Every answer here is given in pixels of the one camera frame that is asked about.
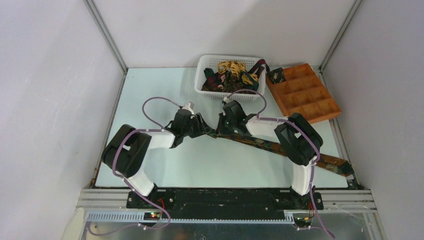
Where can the dark floral patterned tie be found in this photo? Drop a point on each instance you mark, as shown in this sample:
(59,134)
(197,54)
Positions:
(331,163)

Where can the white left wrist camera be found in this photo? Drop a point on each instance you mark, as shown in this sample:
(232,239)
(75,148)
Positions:
(189,106)

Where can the green navy plaid tie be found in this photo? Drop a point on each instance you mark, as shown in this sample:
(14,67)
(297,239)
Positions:
(209,72)

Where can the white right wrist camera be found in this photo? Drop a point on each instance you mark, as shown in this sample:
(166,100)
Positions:
(225,100)

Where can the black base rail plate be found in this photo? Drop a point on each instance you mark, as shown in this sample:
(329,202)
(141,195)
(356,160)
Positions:
(232,203)

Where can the rolled dark patterned tie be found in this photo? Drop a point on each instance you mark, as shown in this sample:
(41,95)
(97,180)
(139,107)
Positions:
(276,76)

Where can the red navy striped tie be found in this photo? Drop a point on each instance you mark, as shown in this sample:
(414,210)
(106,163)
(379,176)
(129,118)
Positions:
(260,66)

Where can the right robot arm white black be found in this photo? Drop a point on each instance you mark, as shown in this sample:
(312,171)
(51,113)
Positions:
(291,136)

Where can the brown dark patterned tie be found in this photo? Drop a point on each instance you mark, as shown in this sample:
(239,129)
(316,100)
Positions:
(223,84)

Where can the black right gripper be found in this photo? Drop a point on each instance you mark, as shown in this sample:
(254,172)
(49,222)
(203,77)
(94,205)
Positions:
(221,128)

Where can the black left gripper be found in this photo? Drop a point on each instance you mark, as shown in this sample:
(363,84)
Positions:
(202,128)

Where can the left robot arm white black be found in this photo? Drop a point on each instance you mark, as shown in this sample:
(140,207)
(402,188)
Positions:
(126,151)

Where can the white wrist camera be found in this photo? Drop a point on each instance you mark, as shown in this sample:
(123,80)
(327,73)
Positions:
(189,106)
(225,100)

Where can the orange compartment tray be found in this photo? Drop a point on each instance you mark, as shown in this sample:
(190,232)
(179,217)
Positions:
(303,92)

